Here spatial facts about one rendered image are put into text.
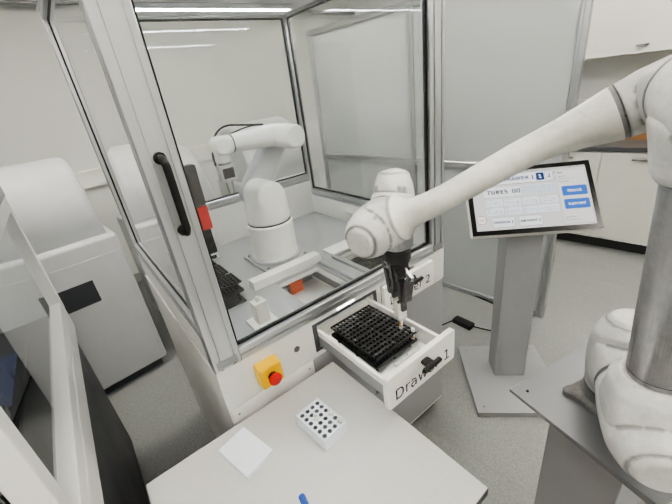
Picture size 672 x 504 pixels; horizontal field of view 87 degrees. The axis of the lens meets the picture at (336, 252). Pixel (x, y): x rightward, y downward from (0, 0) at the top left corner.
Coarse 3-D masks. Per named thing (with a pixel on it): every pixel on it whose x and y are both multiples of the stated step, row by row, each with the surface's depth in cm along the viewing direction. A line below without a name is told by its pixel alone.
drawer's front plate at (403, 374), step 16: (448, 336) 104; (416, 352) 99; (432, 352) 101; (448, 352) 107; (400, 368) 94; (416, 368) 98; (384, 384) 92; (400, 384) 95; (416, 384) 100; (384, 400) 95; (400, 400) 97
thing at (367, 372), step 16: (336, 320) 124; (352, 320) 129; (320, 336) 118; (416, 336) 116; (432, 336) 110; (336, 352) 112; (352, 352) 115; (352, 368) 107; (368, 368) 100; (384, 368) 107
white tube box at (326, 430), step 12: (312, 408) 104; (324, 408) 102; (300, 420) 99; (312, 420) 98; (324, 420) 98; (336, 420) 97; (312, 432) 95; (324, 432) 95; (336, 432) 95; (324, 444) 92
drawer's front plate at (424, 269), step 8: (424, 264) 143; (432, 264) 146; (416, 272) 140; (424, 272) 144; (432, 272) 148; (424, 280) 145; (432, 280) 149; (384, 288) 131; (416, 288) 143; (384, 296) 132; (384, 304) 134; (392, 304) 136
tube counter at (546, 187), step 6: (510, 186) 156; (516, 186) 155; (522, 186) 155; (528, 186) 154; (534, 186) 154; (540, 186) 154; (546, 186) 153; (552, 186) 153; (516, 192) 155; (522, 192) 154; (528, 192) 154; (534, 192) 153; (540, 192) 153; (546, 192) 153
